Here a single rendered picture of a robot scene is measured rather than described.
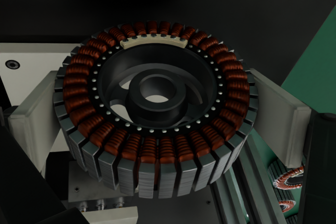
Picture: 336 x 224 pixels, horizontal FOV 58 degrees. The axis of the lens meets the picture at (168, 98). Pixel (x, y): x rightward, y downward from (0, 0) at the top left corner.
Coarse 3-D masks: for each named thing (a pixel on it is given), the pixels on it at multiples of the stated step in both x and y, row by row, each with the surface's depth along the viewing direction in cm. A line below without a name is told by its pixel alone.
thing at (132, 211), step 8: (80, 208) 37; (104, 208) 38; (120, 208) 26; (128, 208) 26; (136, 208) 26; (88, 216) 25; (96, 216) 25; (104, 216) 25; (112, 216) 26; (120, 216) 26; (128, 216) 26; (136, 216) 26
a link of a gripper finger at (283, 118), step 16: (256, 80) 17; (272, 96) 15; (288, 96) 14; (256, 112) 17; (272, 112) 15; (288, 112) 13; (304, 112) 13; (256, 128) 17; (272, 128) 15; (288, 128) 14; (304, 128) 13; (272, 144) 15; (288, 144) 14; (288, 160) 14
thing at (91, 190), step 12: (72, 168) 38; (72, 180) 37; (84, 180) 37; (72, 192) 36; (84, 192) 36; (96, 192) 36; (108, 192) 37; (72, 204) 36; (84, 204) 36; (96, 204) 37; (108, 204) 38
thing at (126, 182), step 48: (96, 48) 18; (144, 48) 19; (192, 48) 19; (96, 96) 16; (144, 96) 19; (240, 96) 16; (96, 144) 14; (144, 144) 14; (192, 144) 14; (240, 144) 15; (144, 192) 15
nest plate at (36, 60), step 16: (0, 48) 22; (16, 48) 23; (32, 48) 23; (48, 48) 23; (64, 48) 23; (0, 64) 23; (16, 64) 23; (32, 64) 24; (48, 64) 24; (16, 80) 25; (32, 80) 25; (16, 96) 26; (160, 96) 29; (64, 144) 33
